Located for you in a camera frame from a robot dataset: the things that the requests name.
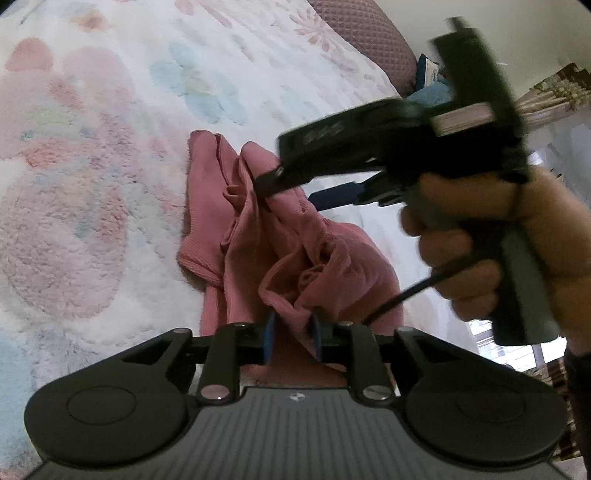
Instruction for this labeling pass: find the person's right hand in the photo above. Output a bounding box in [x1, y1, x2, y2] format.
[400, 164, 591, 340]

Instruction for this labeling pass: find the patterned beige curtain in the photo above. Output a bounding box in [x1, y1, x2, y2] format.
[513, 62, 591, 132]

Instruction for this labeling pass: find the floral fleece blanket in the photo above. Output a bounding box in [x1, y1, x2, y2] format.
[0, 0, 474, 407]

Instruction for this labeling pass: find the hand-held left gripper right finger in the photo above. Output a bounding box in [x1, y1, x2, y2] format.
[310, 314, 476, 405]

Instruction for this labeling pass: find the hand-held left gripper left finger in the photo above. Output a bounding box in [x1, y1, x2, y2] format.
[110, 314, 278, 404]

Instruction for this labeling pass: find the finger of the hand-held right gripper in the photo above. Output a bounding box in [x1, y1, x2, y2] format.
[307, 179, 385, 212]
[253, 165, 303, 198]

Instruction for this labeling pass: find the pink knit shirt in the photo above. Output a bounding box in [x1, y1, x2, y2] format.
[178, 130, 405, 389]

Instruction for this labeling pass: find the mauve textured pillow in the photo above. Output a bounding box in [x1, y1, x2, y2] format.
[308, 0, 419, 97]

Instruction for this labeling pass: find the bright window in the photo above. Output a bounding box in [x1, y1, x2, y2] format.
[467, 318, 570, 371]

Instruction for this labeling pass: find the black cable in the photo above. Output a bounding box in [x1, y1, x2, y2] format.
[362, 256, 502, 328]

